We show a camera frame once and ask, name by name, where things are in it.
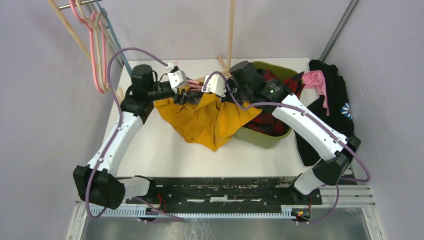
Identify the white cable duct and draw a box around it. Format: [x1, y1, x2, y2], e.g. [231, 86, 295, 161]
[101, 204, 296, 220]

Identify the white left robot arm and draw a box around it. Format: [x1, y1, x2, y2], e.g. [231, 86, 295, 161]
[73, 64, 189, 210]

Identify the wooden clothes rack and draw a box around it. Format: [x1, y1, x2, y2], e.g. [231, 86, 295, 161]
[46, 0, 237, 102]

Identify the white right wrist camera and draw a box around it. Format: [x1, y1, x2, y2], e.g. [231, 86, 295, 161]
[201, 73, 227, 98]

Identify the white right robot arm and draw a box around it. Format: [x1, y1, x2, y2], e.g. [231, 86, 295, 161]
[222, 60, 361, 204]

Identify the red plaid skirt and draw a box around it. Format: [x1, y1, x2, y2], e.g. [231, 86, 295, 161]
[243, 69, 305, 137]

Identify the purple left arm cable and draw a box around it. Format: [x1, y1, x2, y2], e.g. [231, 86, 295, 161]
[84, 47, 186, 224]

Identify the beige wooden hanger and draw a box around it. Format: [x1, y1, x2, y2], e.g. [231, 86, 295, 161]
[75, 0, 115, 90]

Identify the pink garment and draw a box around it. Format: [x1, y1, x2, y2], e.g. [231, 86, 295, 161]
[302, 70, 330, 116]

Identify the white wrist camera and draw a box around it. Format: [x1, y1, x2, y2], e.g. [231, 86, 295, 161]
[201, 73, 227, 98]
[166, 63, 188, 93]

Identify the grey blue plastic hanger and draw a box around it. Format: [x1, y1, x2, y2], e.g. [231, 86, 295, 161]
[95, 0, 133, 75]

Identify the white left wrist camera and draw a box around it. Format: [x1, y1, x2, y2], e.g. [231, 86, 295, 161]
[166, 63, 188, 93]

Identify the metal rack rod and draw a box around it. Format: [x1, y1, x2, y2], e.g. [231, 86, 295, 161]
[58, 0, 102, 11]

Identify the yellow skirt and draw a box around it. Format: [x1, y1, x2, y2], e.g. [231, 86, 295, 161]
[154, 94, 262, 151]

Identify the olive green plastic basket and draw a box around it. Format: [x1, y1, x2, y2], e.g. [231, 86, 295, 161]
[232, 61, 298, 149]

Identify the black garment with flower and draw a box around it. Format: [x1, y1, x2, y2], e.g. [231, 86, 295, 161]
[294, 59, 355, 167]

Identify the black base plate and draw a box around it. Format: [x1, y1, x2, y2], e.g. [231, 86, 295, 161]
[141, 176, 323, 214]

